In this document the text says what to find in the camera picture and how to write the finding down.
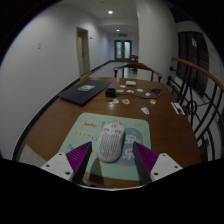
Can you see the black closed laptop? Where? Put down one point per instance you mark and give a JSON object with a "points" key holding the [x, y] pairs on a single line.
{"points": [[83, 90]]}

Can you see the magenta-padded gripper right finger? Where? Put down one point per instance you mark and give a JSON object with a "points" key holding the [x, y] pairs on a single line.
{"points": [[164, 166]]}

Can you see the small beige sticker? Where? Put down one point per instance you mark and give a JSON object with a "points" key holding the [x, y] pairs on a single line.
{"points": [[115, 100]]}

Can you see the white paper sheet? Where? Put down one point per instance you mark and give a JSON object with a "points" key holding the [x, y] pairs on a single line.
{"points": [[177, 108]]}

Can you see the black railing with wooden handrail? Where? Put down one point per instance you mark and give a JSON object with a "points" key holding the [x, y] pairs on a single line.
{"points": [[196, 68]]}

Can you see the light green cartoon mouse pad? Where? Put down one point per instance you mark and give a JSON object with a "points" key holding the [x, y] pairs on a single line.
{"points": [[83, 133]]}

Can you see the wooden armchair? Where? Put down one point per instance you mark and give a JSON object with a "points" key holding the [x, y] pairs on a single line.
{"points": [[138, 65]]}

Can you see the red and white sticker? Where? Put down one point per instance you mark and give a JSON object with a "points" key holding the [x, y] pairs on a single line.
{"points": [[152, 101]]}

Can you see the small white sticker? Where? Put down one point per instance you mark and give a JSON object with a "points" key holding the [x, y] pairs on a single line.
{"points": [[122, 86], [139, 90], [147, 94], [130, 91]]}

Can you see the dark framed window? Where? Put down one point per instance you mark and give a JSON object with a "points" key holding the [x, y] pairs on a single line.
{"points": [[193, 60]]}

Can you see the small flat white box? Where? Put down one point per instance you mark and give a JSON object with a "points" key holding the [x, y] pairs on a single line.
{"points": [[130, 82]]}

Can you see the white honeycomb computer mouse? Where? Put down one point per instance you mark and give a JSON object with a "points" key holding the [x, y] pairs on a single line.
{"points": [[110, 143]]}

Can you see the round ceiling light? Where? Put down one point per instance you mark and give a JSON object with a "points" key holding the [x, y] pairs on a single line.
{"points": [[110, 12]]}

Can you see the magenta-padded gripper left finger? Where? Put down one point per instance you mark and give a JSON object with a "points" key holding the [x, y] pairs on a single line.
{"points": [[58, 165]]}

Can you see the white side doorway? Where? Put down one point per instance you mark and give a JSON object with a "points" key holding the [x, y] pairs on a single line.
{"points": [[82, 51]]}

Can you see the green exit sign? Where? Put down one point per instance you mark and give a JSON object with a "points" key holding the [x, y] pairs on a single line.
{"points": [[122, 34]]}

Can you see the small orange sticker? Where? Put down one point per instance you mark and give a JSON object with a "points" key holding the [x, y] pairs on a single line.
{"points": [[125, 101]]}

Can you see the glass double door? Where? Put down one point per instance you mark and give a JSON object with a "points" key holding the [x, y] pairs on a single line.
{"points": [[123, 50]]}

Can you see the small peach sticker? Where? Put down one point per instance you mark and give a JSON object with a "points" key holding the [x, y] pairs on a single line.
{"points": [[120, 90]]}

